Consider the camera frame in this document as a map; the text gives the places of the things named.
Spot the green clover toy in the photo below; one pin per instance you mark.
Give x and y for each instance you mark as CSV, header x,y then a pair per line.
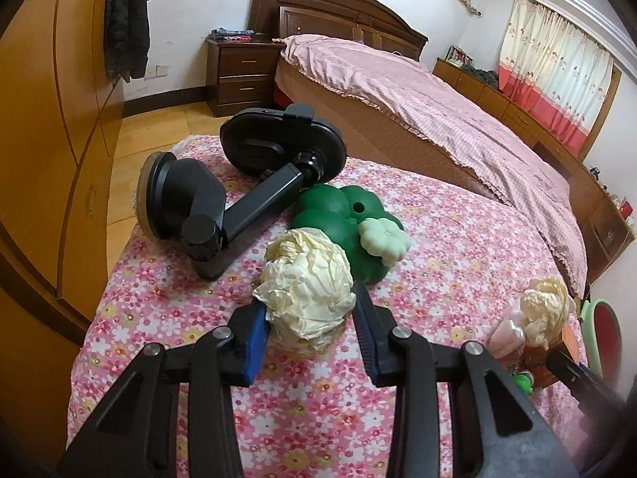
x,y
338,214

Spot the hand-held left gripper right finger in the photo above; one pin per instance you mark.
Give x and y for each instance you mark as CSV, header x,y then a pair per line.
x,y
368,338

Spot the dark wooden headboard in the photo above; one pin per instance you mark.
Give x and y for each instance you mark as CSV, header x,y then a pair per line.
x,y
323,10

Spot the bed with pink quilt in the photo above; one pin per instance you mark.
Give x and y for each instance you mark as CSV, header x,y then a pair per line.
x,y
323,97

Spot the large cream paper ball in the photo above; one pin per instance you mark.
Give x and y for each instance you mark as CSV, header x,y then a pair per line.
x,y
306,294

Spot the cream and red curtain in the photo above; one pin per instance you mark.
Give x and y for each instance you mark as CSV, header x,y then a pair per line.
x,y
552,74

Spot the dark cloth on cabinet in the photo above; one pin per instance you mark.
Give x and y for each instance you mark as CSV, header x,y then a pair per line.
x,y
482,74

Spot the dark wooden nightstand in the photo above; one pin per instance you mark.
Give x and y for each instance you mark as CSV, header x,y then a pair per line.
x,y
244,79

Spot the black jacket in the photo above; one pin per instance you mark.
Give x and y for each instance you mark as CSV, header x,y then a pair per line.
x,y
127,25

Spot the red bin with green rim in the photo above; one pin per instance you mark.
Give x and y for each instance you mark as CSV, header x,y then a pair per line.
x,y
604,333

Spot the wooden wardrobe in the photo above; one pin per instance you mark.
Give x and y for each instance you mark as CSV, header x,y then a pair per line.
x,y
40,134

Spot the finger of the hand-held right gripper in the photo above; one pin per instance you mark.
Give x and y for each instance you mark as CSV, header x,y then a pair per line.
x,y
572,373

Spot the pink floral tablecloth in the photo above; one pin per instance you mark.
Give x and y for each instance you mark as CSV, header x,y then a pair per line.
x,y
448,259

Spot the black tool on cabinet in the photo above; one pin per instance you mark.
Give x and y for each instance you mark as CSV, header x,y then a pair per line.
x,y
594,172

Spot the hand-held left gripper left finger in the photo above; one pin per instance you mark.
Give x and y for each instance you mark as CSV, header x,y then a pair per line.
x,y
254,343

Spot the upright books on cabinet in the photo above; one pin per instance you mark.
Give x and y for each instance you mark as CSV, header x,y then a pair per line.
x,y
455,55

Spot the bed with pink cover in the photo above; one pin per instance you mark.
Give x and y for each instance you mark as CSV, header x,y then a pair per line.
x,y
423,109

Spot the low white wall socket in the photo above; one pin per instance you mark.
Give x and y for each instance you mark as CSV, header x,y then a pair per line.
x,y
160,70

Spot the items on nightstand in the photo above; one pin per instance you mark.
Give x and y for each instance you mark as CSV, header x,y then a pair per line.
x,y
234,36

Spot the brown box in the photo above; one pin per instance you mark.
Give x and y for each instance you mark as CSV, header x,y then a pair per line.
x,y
540,364

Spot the long wooden cabinet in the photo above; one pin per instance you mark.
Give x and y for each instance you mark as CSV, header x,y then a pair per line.
x,y
604,224

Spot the small green toy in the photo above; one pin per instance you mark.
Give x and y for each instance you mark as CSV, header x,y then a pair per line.
x,y
525,382

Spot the black phone holder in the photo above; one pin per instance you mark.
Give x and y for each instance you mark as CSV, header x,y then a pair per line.
x,y
259,194

